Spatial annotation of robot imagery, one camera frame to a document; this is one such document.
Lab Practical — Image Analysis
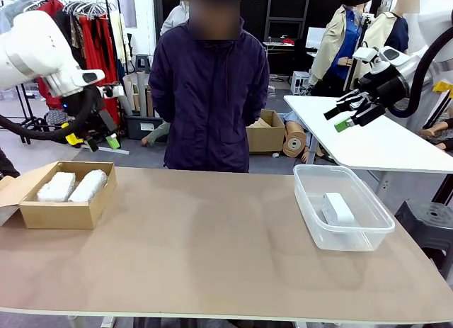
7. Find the black hanging garment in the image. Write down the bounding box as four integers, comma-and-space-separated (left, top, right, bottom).
52, 9, 86, 70

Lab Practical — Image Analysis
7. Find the grey fuzzy coat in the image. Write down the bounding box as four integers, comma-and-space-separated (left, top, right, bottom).
0, 0, 36, 24

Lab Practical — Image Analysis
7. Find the grey leaning cardboard tube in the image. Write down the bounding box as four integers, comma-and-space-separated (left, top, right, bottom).
108, 80, 134, 116

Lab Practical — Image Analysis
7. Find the white background table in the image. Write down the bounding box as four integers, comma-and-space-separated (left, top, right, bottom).
284, 94, 453, 175

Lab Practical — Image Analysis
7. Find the open brown cardboard box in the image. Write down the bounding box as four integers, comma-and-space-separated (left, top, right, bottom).
0, 160, 117, 230

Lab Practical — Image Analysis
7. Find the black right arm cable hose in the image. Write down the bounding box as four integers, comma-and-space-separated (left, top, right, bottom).
387, 33, 453, 119

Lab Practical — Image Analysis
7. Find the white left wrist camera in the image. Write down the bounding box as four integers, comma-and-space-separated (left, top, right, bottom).
97, 85, 126, 99

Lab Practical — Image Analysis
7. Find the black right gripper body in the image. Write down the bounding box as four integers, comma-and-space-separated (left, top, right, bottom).
357, 65, 412, 109

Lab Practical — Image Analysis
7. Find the brown kraft paper roll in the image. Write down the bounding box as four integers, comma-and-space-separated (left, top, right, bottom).
282, 120, 308, 159

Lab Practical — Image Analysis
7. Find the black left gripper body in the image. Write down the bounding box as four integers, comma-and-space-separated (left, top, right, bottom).
64, 88, 108, 137

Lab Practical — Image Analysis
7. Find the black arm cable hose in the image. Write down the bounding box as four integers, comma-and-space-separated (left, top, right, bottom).
0, 86, 97, 143
387, 33, 453, 119

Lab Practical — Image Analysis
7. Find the mannequin cream jacket navy top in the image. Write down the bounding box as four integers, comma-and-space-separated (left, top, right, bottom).
355, 0, 411, 84

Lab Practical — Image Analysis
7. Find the red coat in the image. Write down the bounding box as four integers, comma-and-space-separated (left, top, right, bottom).
35, 0, 70, 109

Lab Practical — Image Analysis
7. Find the tall grey cardboard tube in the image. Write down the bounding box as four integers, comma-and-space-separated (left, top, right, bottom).
136, 71, 148, 117

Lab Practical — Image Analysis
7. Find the mannequin beige jacket blue shirt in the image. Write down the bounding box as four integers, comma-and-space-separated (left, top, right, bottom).
308, 0, 372, 98

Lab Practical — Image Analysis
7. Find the cardboard box with open flaps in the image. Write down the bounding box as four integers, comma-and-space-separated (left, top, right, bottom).
246, 109, 287, 155

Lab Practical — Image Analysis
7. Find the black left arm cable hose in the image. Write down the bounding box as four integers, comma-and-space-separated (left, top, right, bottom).
0, 86, 97, 143

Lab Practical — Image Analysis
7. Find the lying bare mannequin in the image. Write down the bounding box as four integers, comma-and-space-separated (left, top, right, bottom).
420, 108, 453, 152

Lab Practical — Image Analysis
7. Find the floor mannequin in green top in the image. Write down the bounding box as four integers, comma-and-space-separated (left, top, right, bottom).
141, 120, 171, 147

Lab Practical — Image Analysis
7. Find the white rectangular power strip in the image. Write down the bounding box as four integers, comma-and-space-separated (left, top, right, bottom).
321, 192, 356, 225

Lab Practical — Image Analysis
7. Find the white monitor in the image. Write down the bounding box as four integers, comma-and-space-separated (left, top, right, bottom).
306, 26, 327, 49

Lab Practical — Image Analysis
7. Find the black storage bin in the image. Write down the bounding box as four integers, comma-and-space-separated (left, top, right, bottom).
125, 113, 164, 141

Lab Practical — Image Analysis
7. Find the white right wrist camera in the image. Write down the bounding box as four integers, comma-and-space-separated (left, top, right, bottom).
352, 46, 382, 76

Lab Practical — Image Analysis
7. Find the person in grey hoodie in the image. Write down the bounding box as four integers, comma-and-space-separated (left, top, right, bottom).
159, 1, 190, 37

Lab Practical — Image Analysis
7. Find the clear plastic container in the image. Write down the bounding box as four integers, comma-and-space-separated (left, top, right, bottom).
292, 164, 396, 252

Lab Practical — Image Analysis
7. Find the red dress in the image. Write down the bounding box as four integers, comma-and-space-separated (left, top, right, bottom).
78, 15, 121, 130

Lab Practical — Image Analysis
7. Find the white table frame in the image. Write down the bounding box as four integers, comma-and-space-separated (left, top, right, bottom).
67, 315, 120, 328

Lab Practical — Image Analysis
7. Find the person in purple jacket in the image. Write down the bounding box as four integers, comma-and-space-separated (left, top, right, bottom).
148, 0, 270, 173

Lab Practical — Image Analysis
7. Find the cream cardboard tube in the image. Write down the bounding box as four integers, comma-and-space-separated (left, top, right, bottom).
122, 75, 137, 115

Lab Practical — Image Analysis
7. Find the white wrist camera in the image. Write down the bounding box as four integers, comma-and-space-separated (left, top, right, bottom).
97, 85, 126, 99
352, 46, 382, 76

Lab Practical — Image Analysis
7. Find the black tripod stand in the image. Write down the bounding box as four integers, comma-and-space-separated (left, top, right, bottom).
342, 12, 376, 101

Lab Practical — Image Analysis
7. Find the person in dark clothes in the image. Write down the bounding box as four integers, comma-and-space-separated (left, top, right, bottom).
0, 149, 21, 180

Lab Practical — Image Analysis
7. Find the black diagonal stand leg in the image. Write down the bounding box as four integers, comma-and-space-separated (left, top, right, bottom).
431, 174, 453, 205

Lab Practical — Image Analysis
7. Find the cream hanging garment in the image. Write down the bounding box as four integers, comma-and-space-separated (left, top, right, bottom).
108, 11, 132, 65

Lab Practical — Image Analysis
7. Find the small grey stool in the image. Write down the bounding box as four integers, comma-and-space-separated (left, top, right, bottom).
134, 53, 152, 74

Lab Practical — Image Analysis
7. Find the black plastic stool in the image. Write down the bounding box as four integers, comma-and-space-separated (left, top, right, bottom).
394, 200, 453, 272

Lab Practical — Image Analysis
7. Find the black metal clothes rack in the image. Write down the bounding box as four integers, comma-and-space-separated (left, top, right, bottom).
0, 0, 131, 155

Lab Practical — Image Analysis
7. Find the white computer tower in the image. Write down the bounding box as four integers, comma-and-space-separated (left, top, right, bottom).
290, 71, 311, 96

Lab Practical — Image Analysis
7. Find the bubble-wrapped white clock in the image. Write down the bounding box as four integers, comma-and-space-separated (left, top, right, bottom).
37, 171, 77, 203
68, 169, 108, 203

